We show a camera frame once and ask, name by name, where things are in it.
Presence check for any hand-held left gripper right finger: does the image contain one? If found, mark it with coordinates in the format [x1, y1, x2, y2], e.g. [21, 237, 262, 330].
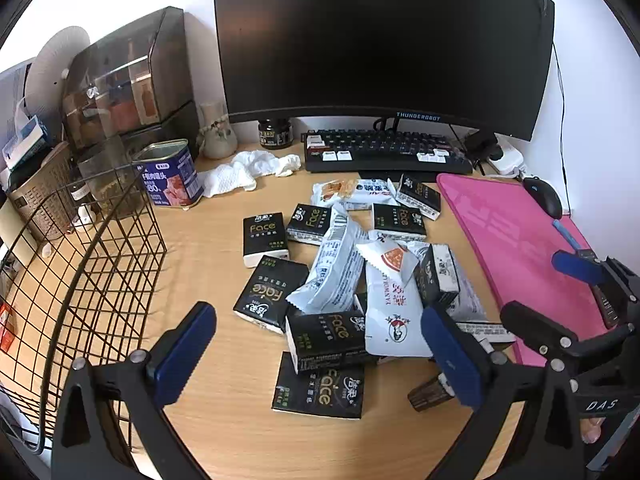
[421, 305, 584, 480]

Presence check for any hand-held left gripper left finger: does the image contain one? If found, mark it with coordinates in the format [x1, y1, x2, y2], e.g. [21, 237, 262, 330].
[52, 301, 217, 480]

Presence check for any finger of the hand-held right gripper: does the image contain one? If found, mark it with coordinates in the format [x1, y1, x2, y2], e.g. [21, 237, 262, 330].
[552, 249, 632, 311]
[500, 301, 594, 362]

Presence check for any dark brown snack bar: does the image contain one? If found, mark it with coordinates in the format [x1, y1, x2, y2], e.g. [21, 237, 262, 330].
[407, 376, 457, 412]

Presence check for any white black text snack packet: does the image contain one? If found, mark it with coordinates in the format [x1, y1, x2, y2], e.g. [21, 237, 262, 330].
[447, 270, 517, 345]

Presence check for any white red print snack packet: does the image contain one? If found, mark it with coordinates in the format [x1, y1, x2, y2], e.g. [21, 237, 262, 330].
[364, 262, 435, 359]

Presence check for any white pizza print snack packet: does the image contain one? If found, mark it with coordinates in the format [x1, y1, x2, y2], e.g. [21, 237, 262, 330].
[355, 238, 422, 287]

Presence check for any orange edged snack packet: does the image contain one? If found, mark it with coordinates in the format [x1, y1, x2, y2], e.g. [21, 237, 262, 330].
[369, 230, 433, 257]

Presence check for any black wire basket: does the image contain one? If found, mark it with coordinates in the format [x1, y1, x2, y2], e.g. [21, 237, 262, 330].
[0, 162, 168, 457]

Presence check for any white blue text snack packet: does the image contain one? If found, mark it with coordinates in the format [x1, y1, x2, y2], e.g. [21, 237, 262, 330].
[286, 203, 369, 314]

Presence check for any wooden desktop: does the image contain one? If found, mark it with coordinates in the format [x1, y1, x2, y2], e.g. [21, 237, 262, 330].
[0, 142, 531, 480]

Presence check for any person's right hand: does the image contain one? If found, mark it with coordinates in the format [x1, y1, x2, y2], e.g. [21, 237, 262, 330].
[580, 417, 609, 444]

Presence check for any blue pen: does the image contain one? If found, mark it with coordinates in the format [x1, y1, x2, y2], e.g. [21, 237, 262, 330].
[552, 218, 584, 252]

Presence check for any pink mouse pad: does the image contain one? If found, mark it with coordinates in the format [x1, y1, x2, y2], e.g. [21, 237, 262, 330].
[436, 172, 617, 369]

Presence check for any black computer mouse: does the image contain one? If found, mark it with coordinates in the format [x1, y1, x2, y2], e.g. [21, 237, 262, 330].
[522, 176, 565, 220]

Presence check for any white power strip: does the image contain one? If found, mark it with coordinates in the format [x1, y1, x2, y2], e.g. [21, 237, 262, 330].
[482, 140, 526, 177]

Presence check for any black power plug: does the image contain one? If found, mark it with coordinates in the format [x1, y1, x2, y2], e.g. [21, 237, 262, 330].
[464, 131, 504, 162]

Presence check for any blue luncheon meat can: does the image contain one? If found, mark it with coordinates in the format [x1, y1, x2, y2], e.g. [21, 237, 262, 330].
[131, 139, 204, 211]

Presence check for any clear glass jar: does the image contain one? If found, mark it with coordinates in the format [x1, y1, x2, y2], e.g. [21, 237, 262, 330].
[77, 136, 147, 217]

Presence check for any white biscuit picture snack packet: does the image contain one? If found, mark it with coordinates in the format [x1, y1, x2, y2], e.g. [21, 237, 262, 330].
[311, 178, 397, 211]

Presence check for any white crumpled cloth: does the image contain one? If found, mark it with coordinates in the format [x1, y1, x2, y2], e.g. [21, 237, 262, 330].
[198, 150, 302, 199]

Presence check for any black mechanical keyboard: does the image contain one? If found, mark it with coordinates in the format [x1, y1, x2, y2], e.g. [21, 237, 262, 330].
[301, 129, 474, 175]

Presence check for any brown woven basket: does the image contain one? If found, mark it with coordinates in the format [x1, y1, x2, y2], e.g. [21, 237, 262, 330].
[9, 141, 77, 242]

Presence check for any beige ceramic vase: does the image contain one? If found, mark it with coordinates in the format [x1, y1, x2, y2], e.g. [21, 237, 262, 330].
[198, 101, 237, 159]

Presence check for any dark glass jar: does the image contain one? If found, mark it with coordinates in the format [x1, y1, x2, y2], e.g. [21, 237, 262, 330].
[258, 118, 294, 150]

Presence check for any blue white tissue box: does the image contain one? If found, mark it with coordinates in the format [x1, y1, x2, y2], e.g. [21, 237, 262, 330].
[1, 114, 47, 172]

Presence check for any dark acrylic storage cabinet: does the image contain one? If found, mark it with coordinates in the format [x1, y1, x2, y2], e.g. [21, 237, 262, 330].
[62, 6, 201, 159]

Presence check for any black curved monitor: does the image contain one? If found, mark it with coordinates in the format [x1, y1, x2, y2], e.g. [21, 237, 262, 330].
[212, 0, 555, 142]

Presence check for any black monitor cable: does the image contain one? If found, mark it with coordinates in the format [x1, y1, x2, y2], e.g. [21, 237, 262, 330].
[550, 42, 572, 217]

